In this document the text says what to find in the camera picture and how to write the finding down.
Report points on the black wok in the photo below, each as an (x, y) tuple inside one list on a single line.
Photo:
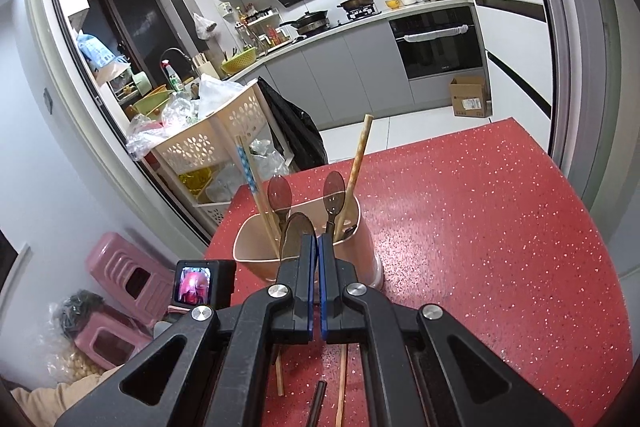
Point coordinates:
[(309, 21)]

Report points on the clear bag of yellow goods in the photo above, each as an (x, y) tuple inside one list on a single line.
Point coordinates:
[(65, 357)]

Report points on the green colander basket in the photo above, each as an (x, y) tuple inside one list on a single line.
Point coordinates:
[(239, 61)]

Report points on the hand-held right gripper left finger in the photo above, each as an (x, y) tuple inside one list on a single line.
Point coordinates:
[(310, 287)]

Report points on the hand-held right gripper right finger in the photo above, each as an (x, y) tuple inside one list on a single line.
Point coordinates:
[(325, 292)]

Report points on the condiment rack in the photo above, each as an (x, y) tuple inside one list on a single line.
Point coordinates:
[(260, 27)]

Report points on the blue patterned chopstick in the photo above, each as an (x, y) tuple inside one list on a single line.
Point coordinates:
[(248, 177)]

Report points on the blue white bag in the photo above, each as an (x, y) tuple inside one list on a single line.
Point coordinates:
[(95, 49)]

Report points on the hanging plastic bag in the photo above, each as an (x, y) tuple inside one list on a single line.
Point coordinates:
[(204, 27)]

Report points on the white towel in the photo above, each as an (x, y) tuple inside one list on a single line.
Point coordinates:
[(435, 33)]

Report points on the yellow bowl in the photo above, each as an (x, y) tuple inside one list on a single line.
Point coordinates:
[(393, 3)]

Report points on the dark chopstick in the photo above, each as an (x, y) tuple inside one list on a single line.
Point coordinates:
[(316, 404)]

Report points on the green plastic basin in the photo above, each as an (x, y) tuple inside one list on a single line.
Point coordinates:
[(152, 99)]

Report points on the person's leg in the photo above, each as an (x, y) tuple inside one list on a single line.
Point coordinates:
[(65, 399)]

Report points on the crumpled clear plastic bags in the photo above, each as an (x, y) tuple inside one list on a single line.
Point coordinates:
[(160, 122)]

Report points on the wooden knife block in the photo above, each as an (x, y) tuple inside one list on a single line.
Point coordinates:
[(205, 67)]

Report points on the yellow patterned chopstick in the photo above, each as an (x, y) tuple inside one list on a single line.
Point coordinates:
[(357, 162)]

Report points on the black garbage bag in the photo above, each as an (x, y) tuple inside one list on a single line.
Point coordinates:
[(295, 132)]

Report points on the black built-in oven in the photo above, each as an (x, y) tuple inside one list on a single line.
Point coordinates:
[(440, 52)]

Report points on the plain wooden chopstick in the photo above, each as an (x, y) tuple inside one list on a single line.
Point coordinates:
[(279, 374), (341, 382)]

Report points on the kitchen faucet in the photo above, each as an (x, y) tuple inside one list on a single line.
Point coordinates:
[(175, 53)]

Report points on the green spray bottle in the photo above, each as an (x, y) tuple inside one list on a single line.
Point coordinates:
[(174, 79)]

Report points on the wall switch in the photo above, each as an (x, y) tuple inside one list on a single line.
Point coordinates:
[(48, 101)]

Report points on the beige pink utensil holder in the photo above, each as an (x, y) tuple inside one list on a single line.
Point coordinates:
[(362, 252)]

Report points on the cardboard box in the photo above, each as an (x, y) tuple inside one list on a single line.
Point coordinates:
[(470, 97)]

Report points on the pink plastic stool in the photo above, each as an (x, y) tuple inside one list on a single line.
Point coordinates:
[(107, 339), (122, 274)]

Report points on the dark brown spoon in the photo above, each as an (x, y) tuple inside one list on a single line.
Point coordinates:
[(280, 196), (292, 232), (334, 193)]

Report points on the brown cooking pot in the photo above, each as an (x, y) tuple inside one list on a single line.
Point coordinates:
[(357, 1)]

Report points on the beige perforated storage cart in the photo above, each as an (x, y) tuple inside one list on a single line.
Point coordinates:
[(195, 147)]

